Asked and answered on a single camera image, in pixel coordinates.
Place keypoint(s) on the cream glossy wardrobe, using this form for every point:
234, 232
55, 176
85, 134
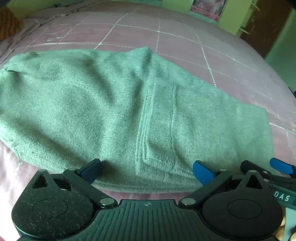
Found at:
230, 15

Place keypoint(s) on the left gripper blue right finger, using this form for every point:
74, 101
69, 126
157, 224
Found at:
211, 181

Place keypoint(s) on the green grey pants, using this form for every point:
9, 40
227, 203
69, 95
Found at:
145, 118

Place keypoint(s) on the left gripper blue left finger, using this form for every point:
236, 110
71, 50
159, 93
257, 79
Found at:
82, 179

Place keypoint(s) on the orange striped pillow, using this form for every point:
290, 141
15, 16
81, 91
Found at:
10, 25

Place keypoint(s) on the lower right pink poster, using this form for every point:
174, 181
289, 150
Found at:
208, 9

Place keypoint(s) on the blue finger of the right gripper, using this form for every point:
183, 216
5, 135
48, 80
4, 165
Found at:
283, 167

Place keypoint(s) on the brown wooden door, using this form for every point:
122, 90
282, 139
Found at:
265, 25

